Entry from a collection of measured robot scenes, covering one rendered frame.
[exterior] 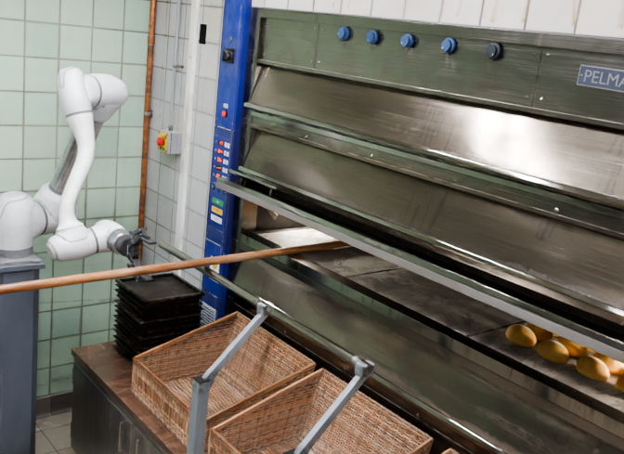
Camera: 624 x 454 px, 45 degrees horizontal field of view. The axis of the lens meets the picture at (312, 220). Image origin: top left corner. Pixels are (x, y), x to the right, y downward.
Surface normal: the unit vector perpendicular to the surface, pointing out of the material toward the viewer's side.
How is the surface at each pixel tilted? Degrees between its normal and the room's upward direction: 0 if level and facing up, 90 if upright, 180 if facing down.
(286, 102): 70
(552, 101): 89
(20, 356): 90
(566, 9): 90
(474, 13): 90
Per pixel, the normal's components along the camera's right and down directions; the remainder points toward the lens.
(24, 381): 0.59, 0.26
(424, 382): -0.69, -0.26
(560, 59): -0.78, 0.07
